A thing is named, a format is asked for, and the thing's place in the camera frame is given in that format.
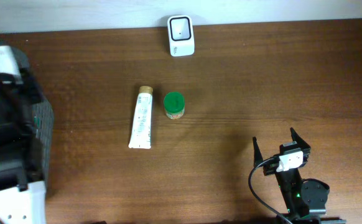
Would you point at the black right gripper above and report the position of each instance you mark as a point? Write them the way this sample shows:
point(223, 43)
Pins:
point(305, 147)

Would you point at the white tube tan cap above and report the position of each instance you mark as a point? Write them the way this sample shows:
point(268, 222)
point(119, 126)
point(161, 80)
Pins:
point(141, 124)

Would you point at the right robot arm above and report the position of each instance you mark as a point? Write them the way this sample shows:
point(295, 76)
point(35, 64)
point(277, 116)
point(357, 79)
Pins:
point(305, 199)

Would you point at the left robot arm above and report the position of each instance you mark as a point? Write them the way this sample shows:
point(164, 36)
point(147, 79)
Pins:
point(22, 179)

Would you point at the green lid jar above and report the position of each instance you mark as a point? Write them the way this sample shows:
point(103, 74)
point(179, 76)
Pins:
point(174, 105)

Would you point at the grey plastic basket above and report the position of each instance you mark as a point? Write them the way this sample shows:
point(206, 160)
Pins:
point(43, 118)

